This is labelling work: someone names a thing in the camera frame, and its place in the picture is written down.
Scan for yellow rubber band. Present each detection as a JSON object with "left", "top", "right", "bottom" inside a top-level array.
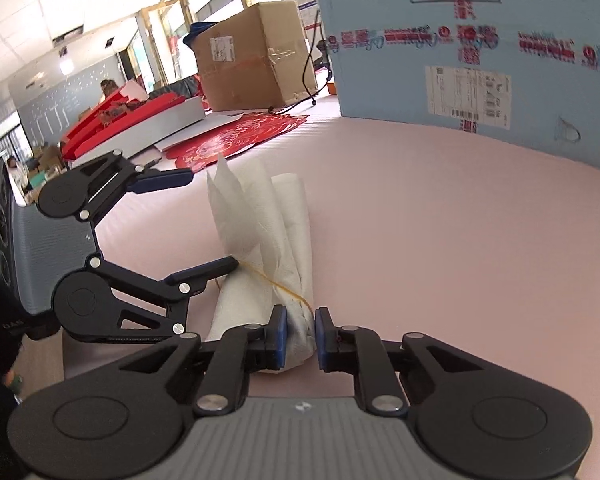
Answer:
[{"left": 214, "top": 258, "right": 314, "bottom": 325}]

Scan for taped brown cardboard box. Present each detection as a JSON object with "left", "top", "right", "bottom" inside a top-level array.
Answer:
[{"left": 190, "top": 1, "right": 317, "bottom": 112}]

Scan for black power cable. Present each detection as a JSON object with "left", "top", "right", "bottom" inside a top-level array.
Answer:
[{"left": 268, "top": 12, "right": 334, "bottom": 115}]

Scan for white fabric shopping bag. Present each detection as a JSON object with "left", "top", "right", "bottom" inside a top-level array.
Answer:
[{"left": 207, "top": 158, "right": 316, "bottom": 370}]

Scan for large light blue carton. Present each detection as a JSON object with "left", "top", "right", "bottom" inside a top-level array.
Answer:
[{"left": 317, "top": 0, "right": 600, "bottom": 169}]

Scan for red gift boxes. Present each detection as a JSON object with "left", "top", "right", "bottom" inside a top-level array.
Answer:
[{"left": 60, "top": 90, "right": 185, "bottom": 160}]

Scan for black marker pen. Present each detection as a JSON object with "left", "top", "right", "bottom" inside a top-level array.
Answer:
[{"left": 138, "top": 156, "right": 163, "bottom": 168}]

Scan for red paper-cut decoration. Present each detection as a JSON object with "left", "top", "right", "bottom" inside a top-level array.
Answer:
[{"left": 164, "top": 113, "right": 309, "bottom": 172}]

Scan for white flat box lid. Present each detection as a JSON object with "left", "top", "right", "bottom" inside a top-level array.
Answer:
[{"left": 69, "top": 96, "right": 206, "bottom": 167}]

